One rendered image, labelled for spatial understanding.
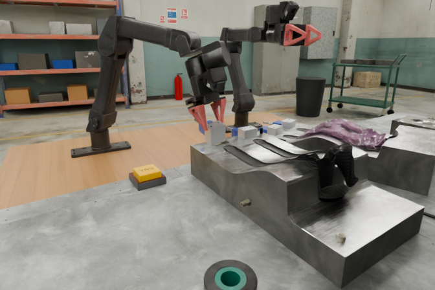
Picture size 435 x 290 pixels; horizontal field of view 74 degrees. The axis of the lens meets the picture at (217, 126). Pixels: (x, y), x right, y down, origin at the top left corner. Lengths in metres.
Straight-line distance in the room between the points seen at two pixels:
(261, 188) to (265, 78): 6.12
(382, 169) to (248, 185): 0.41
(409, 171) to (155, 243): 0.65
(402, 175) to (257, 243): 0.46
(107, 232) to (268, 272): 0.33
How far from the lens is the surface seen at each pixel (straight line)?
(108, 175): 0.92
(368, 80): 8.84
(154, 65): 6.25
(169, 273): 0.55
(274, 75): 6.78
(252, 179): 0.62
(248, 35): 1.18
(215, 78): 0.74
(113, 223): 0.69
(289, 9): 1.03
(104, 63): 0.99
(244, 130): 0.88
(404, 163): 0.89
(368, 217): 0.63
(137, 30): 0.91
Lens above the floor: 1.17
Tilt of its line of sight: 16 degrees down
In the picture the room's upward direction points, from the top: straight up
